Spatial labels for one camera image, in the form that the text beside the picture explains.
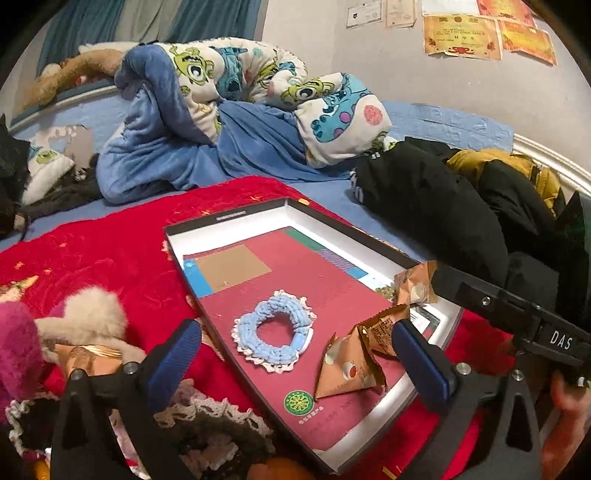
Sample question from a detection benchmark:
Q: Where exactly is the bed frame rail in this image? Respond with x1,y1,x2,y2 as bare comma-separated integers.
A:
8,78,117,133

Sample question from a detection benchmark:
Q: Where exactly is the blue bed sheet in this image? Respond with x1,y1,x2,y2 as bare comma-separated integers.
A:
0,90,515,259

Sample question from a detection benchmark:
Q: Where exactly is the brown lace-trimmed scrunchie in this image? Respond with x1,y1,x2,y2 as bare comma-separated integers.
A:
151,391,279,480

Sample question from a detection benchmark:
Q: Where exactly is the black coat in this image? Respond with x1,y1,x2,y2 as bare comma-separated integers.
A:
350,136,570,298

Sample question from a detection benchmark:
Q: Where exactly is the brown teddy bear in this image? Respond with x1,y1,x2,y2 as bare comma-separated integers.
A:
22,48,131,110

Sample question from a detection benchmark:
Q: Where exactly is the black lace-trimmed scrunchie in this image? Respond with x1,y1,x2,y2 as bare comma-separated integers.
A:
4,397,71,459

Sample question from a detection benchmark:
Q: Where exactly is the pink plush toy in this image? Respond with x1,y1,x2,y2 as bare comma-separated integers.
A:
0,302,45,418

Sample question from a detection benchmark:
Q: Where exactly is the small cartoon print pillow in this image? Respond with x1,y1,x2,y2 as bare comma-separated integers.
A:
21,126,92,205

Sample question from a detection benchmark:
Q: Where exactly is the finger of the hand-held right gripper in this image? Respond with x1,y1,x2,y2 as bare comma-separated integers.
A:
431,264,544,336

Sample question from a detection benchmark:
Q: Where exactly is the blue cartoon print quilt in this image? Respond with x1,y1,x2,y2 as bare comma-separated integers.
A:
98,39,394,207

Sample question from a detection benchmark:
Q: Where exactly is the person's right hand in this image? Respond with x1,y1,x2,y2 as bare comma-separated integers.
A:
550,369,591,440

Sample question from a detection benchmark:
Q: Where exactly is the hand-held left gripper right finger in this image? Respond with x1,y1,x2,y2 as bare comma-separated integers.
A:
392,318,543,480

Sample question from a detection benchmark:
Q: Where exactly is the grey sheer curtain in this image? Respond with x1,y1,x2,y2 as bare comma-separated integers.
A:
115,0,184,45

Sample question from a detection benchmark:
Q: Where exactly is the shiny black puffer jacket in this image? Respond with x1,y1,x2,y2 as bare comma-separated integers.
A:
0,114,34,237

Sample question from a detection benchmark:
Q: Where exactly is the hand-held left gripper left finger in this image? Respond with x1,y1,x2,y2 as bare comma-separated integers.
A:
48,318,203,480

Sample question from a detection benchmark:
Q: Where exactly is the grey wall certificate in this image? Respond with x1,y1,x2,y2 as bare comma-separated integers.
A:
346,0,384,29

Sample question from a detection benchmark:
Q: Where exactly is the black cardboard box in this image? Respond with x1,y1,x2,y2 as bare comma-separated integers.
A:
164,198,465,476

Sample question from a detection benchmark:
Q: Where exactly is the white wall paper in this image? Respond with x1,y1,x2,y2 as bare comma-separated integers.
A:
420,0,479,18

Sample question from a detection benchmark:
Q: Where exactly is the teal curtain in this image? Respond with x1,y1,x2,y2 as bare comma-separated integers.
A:
178,0,269,45
37,0,126,71

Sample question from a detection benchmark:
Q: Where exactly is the orange framed wall certificate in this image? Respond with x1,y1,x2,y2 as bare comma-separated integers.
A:
477,0,537,27
498,21,558,66
423,14,503,62

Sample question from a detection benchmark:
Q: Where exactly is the black garment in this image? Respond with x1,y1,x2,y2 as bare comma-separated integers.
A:
17,154,105,219

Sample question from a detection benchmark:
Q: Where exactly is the yellow garment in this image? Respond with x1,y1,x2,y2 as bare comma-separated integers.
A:
445,148,563,214

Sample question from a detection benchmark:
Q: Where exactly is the red printed booklet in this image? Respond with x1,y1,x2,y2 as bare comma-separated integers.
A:
182,226,445,454

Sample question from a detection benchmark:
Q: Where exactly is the beige fluffy scrunchie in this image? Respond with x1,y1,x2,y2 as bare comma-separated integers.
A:
34,286,131,366

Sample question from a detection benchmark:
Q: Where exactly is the blue crochet scrunchie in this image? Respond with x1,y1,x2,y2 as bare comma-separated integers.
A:
232,290,319,374

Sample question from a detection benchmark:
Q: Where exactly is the pale pink wall certificate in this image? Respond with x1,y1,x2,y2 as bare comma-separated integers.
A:
385,0,419,29

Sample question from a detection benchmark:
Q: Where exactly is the red embroidered blanket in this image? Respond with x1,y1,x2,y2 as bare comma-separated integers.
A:
0,175,555,480

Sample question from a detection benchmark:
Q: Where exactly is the orange triangular snack packet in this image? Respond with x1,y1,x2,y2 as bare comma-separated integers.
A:
393,261,440,306
314,332,387,401
54,342,126,377
357,305,413,359

